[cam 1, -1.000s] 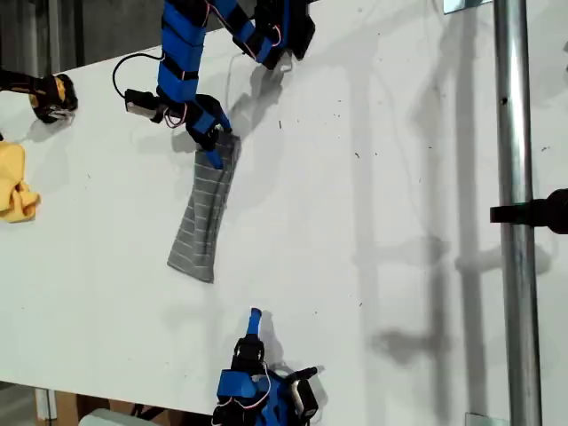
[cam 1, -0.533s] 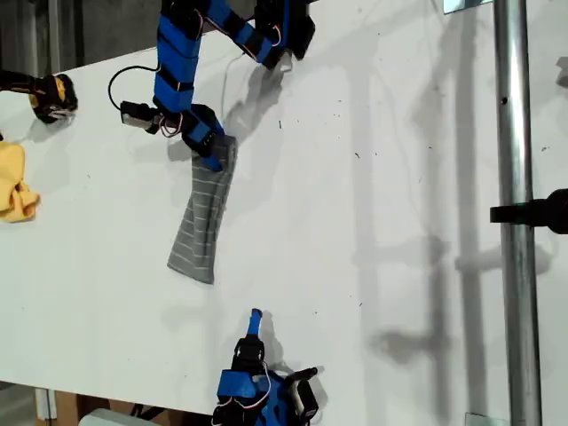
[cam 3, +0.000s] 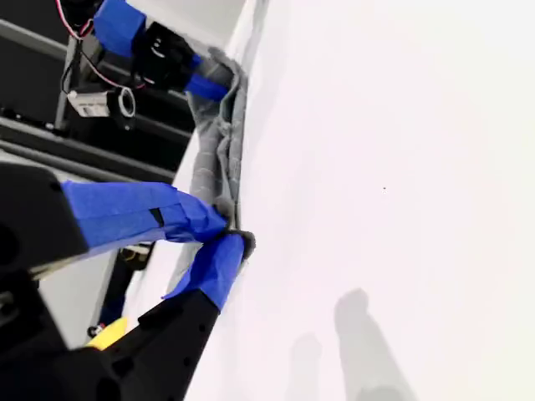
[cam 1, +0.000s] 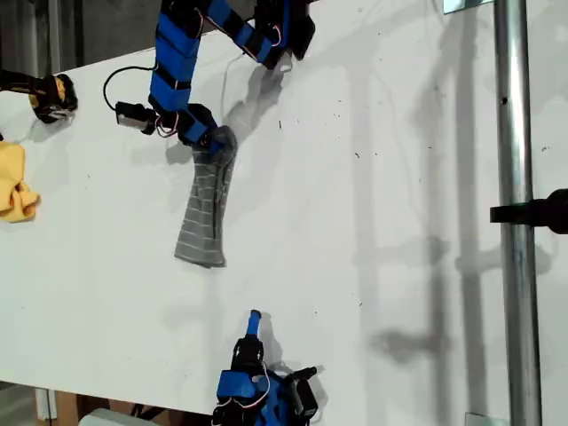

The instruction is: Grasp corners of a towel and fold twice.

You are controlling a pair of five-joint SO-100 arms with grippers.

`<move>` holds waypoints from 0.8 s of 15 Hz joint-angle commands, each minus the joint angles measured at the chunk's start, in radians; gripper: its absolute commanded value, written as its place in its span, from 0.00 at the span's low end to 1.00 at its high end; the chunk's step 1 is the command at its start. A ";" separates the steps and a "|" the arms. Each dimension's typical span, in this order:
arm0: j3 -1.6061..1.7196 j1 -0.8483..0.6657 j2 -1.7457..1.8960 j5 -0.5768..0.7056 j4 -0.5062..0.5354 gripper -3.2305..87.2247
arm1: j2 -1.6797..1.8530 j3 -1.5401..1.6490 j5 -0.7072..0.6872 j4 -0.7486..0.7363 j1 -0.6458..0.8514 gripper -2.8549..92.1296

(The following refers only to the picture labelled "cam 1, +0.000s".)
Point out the grey towel with white stripes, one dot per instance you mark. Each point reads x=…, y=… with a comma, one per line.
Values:
x=204, y=213

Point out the brown cardboard box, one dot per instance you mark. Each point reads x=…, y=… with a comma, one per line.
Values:
x=168, y=410

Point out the black and yellow clamp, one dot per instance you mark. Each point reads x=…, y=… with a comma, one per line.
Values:
x=51, y=93

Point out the white box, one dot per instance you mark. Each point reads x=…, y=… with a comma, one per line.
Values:
x=108, y=418

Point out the yellow cloth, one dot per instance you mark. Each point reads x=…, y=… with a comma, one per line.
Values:
x=13, y=186

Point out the short black camera stalk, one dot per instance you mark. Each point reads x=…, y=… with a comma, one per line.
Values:
x=304, y=372

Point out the black camera box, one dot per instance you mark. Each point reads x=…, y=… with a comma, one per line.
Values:
x=306, y=397
x=133, y=116

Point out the black post clamp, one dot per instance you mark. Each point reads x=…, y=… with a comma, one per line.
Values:
x=532, y=213

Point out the steel post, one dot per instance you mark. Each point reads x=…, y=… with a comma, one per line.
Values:
x=517, y=133

